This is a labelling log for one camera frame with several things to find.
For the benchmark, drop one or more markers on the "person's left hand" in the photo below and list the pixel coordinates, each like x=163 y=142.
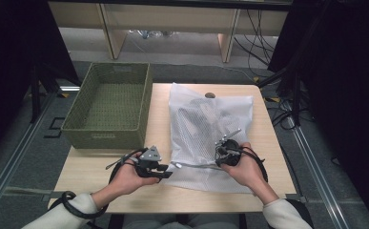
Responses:
x=128 y=179

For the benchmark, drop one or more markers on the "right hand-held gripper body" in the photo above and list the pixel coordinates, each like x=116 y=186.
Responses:
x=229 y=156

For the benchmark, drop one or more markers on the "black curtain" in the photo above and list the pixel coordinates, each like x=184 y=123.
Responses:
x=347 y=95
x=10 y=63

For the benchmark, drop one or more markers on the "metal floor rail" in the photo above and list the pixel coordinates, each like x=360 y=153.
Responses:
x=318 y=178
x=16 y=152

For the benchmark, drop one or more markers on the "person's right hand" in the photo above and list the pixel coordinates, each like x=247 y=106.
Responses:
x=249 y=170

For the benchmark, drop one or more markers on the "pale plastic clutter pile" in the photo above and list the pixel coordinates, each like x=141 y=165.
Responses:
x=150 y=33

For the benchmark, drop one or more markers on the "green woven basket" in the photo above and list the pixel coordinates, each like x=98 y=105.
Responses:
x=112 y=101

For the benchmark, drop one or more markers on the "white mesh laundry bag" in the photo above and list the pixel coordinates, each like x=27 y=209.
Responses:
x=191 y=178

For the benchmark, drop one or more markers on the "light wooden desk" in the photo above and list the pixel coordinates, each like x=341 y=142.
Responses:
x=172 y=19

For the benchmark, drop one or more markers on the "person's grey trouser legs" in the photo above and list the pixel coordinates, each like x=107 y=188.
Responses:
x=179 y=222

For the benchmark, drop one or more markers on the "black metal stand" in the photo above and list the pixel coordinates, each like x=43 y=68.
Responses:
x=295 y=95
x=35 y=95

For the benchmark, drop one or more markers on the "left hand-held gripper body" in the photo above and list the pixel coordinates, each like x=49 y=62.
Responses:
x=150 y=156

